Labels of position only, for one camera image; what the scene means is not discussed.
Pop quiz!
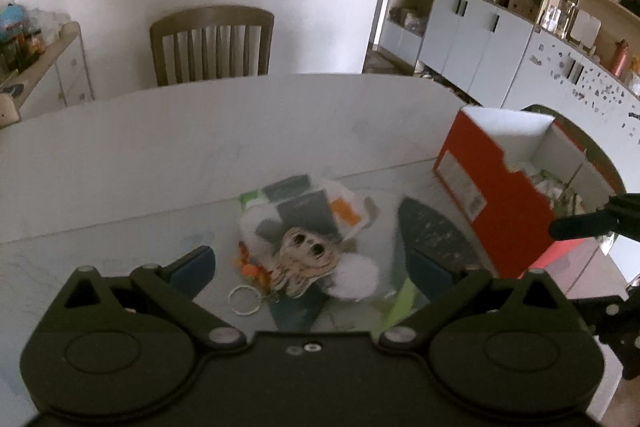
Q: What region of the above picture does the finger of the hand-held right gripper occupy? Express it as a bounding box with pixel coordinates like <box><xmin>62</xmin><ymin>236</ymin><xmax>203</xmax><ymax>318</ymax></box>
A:
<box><xmin>549</xmin><ymin>193</ymin><xmax>640</xmax><ymax>242</ymax></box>
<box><xmin>570</xmin><ymin>277</ymin><xmax>640</xmax><ymax>380</ymax></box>

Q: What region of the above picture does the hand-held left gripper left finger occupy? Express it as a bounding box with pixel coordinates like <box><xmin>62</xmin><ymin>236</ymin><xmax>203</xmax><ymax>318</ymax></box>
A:
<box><xmin>50</xmin><ymin>245</ymin><xmax>248</xmax><ymax>355</ymax></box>

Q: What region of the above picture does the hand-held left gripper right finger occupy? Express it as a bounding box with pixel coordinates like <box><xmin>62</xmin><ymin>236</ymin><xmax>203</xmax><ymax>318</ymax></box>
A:
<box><xmin>382</xmin><ymin>247</ymin><xmax>581</xmax><ymax>353</ymax></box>

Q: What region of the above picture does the light green stick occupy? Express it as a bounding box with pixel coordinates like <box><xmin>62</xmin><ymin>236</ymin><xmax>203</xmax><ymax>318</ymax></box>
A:
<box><xmin>382</xmin><ymin>279</ymin><xmax>418</xmax><ymax>328</ymax></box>

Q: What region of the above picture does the orange knotted charm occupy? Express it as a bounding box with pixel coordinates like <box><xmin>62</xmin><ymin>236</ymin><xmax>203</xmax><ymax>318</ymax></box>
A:
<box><xmin>237</xmin><ymin>242</ymin><xmax>271</xmax><ymax>288</ymax></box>

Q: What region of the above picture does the white fluffy pom-pom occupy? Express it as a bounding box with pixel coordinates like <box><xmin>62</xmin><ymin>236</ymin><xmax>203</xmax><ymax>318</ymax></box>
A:
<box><xmin>330</xmin><ymin>252</ymin><xmax>380</xmax><ymax>300</ymax></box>

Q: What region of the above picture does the red cardboard box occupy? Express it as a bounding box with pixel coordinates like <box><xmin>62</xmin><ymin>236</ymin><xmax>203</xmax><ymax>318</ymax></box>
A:
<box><xmin>432</xmin><ymin>104</ymin><xmax>626</xmax><ymax>278</ymax></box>

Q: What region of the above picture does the tiger plush keychain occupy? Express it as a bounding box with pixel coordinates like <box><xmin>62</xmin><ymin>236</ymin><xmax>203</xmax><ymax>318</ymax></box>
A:
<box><xmin>229</xmin><ymin>227</ymin><xmax>341</xmax><ymax>315</ymax></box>

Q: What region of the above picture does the printed white tissue packet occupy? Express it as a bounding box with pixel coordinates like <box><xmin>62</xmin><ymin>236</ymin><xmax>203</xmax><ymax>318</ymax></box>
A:
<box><xmin>239</xmin><ymin>175</ymin><xmax>371</xmax><ymax>258</ymax></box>

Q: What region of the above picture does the dark speckled fan-shaped mat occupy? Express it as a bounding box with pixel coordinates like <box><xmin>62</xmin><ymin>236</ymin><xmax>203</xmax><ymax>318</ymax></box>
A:
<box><xmin>397</xmin><ymin>197</ymin><xmax>493</xmax><ymax>278</ymax></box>

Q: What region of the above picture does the pink bottle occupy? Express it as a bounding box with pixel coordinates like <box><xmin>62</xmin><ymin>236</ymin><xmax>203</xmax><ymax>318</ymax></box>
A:
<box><xmin>612</xmin><ymin>39</ymin><xmax>631</xmax><ymax>78</ymax></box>

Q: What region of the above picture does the white rounded board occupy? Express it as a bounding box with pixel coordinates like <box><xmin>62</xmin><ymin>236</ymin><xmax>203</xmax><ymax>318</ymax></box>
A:
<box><xmin>570</xmin><ymin>12</ymin><xmax>601</xmax><ymax>48</ymax></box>

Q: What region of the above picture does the clear glass pitcher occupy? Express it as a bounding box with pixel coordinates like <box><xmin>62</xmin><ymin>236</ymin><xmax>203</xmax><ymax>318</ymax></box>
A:
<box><xmin>540</xmin><ymin>0</ymin><xmax>576</xmax><ymax>38</ymax></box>

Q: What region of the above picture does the patterned doormat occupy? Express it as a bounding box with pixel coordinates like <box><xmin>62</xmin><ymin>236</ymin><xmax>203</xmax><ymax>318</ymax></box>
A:
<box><xmin>365</xmin><ymin>52</ymin><xmax>416</xmax><ymax>72</ymax></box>

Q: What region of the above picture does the wooden sideboard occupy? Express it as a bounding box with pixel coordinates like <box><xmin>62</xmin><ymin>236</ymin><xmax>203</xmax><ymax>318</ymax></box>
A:
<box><xmin>0</xmin><ymin>21</ymin><xmax>95</xmax><ymax>120</ymax></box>

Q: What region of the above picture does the beige wooden seat back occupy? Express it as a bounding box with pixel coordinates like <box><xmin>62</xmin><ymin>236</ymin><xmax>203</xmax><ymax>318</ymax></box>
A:
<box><xmin>0</xmin><ymin>94</ymin><xmax>21</xmax><ymax>128</ymax></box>

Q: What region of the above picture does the brown wooden chair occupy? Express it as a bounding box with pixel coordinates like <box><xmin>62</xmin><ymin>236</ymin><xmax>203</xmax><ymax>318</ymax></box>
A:
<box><xmin>150</xmin><ymin>6</ymin><xmax>275</xmax><ymax>88</ymax></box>

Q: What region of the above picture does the blue globe toy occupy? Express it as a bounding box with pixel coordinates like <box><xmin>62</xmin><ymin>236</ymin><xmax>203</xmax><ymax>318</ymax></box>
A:
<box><xmin>0</xmin><ymin>4</ymin><xmax>26</xmax><ymax>32</ymax></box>

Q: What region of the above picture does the large white wall cabinet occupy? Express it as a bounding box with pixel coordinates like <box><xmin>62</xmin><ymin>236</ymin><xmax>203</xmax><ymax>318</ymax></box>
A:
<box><xmin>367</xmin><ymin>0</ymin><xmax>640</xmax><ymax>168</ymax></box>

